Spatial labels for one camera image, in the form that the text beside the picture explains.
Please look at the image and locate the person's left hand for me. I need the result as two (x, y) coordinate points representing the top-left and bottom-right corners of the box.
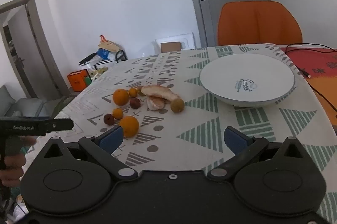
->
(0, 135), (37, 189)

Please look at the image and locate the black metal rack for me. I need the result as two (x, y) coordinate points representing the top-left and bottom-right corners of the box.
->
(78, 50), (128, 70)

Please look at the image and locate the olive green round fruit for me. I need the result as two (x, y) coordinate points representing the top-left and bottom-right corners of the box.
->
(170, 98), (185, 113)

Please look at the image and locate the brown paper bag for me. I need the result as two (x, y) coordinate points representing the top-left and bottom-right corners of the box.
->
(98, 35), (119, 52)

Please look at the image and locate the grey sofa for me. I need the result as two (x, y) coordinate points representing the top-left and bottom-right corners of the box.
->
(0, 85), (46, 118)

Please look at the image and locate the orange box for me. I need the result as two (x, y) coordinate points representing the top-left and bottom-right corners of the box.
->
(67, 69), (88, 90)

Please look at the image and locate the white board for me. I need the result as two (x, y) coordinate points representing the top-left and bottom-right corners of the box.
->
(153, 33), (196, 55)

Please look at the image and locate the peeled tangerine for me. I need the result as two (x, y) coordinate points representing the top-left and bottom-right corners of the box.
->
(147, 97), (166, 111)

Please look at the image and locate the patterned white tablecloth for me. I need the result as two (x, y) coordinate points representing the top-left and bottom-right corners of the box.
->
(22, 43), (333, 224)

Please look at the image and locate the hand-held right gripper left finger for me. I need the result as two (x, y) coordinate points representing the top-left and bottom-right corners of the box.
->
(39, 125), (139, 184)

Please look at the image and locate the orange chair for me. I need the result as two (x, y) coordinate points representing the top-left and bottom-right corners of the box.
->
(217, 1), (303, 46)

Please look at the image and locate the large orange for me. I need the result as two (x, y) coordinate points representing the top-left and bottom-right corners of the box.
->
(113, 89), (130, 106)
(119, 116), (139, 138)

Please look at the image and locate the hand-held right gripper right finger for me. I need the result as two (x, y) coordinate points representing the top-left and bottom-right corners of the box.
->
(207, 126), (311, 183)

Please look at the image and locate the white ceramic bowl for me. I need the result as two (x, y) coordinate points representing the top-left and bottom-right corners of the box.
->
(199, 53), (296, 108)

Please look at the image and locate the cardboard box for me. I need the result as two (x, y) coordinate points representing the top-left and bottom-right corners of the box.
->
(160, 42), (182, 53)

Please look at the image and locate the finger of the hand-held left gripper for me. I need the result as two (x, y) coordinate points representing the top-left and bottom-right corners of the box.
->
(45, 118), (74, 134)

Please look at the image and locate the black cable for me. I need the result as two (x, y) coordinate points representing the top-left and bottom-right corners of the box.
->
(286, 43), (337, 120)

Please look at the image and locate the red orange mat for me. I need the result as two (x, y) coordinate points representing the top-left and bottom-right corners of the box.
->
(280, 45), (337, 122)

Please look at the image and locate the grey door frame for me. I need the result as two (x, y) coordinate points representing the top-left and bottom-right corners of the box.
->
(0, 0), (70, 99)

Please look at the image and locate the blue white bag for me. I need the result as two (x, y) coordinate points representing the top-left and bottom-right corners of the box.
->
(96, 48), (116, 61)

